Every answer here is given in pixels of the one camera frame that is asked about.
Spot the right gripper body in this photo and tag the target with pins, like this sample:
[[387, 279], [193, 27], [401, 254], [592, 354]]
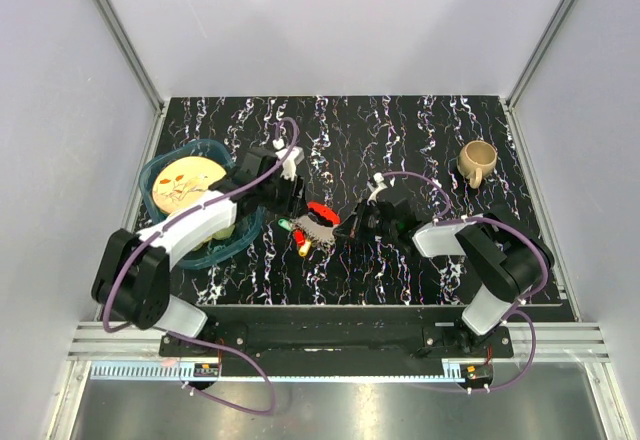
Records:
[[369, 222]]

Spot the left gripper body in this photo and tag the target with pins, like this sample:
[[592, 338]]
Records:
[[281, 200]]

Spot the green key tag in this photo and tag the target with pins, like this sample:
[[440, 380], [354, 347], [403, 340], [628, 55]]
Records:
[[283, 223]]

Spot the metal key holder red handle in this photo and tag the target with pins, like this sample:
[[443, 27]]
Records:
[[318, 224]]

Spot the red key tag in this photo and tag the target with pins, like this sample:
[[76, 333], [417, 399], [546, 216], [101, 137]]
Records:
[[299, 237]]

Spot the yellow key tag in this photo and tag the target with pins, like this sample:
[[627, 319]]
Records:
[[304, 248]]

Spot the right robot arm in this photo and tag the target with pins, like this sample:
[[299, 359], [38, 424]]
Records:
[[510, 263]]

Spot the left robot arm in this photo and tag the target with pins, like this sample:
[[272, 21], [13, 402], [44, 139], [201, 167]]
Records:
[[133, 279]]

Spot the yellow-green mug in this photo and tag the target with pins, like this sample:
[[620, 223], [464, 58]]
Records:
[[220, 235]]

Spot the painted round plate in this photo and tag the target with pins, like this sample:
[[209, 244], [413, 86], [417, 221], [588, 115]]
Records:
[[184, 181]]

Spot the beige ceramic mug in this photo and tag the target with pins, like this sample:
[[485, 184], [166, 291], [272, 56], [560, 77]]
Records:
[[476, 161]]

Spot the black base bar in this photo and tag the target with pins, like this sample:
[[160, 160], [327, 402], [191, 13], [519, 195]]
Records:
[[424, 331]]

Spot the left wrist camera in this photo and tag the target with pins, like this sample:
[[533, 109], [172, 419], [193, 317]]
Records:
[[290, 161]]

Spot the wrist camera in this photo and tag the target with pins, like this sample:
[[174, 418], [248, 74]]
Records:
[[290, 161], [376, 185]]

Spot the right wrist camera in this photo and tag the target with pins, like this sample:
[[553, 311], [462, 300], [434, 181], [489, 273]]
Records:
[[376, 185]]

